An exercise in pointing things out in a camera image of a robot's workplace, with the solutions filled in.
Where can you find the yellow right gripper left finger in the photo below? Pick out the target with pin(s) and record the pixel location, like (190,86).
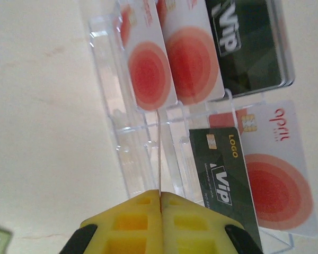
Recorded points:
(151,211)

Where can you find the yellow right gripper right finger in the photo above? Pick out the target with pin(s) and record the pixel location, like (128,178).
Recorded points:
(169,238)

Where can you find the clear acrylic card stand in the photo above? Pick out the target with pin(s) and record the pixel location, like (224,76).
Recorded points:
(137,132)

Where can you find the red white april card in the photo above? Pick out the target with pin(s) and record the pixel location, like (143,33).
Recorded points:
(148,71)
(193,61)
(281,185)

